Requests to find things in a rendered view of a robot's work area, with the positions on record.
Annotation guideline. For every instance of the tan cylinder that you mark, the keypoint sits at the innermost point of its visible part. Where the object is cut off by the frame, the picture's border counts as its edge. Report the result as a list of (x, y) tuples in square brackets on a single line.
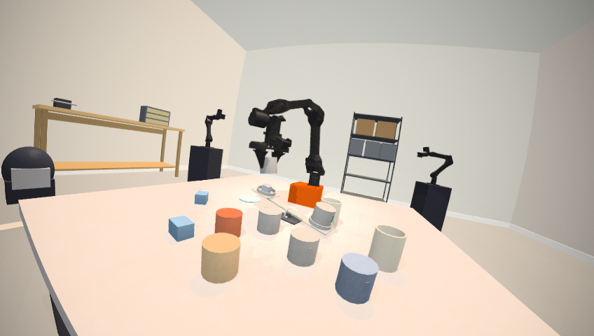
[(220, 257)]

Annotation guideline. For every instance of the light blue cube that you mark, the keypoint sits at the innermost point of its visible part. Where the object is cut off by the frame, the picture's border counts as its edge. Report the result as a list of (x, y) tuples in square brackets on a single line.
[(181, 228), (201, 197)]

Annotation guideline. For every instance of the beige hollow cylinder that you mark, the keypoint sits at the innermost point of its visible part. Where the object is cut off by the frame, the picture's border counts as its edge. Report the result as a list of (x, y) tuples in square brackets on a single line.
[(387, 247), (336, 204)]

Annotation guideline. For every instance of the orange cylinder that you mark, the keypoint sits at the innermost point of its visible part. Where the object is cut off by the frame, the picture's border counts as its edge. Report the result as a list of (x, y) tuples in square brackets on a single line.
[(228, 220)]

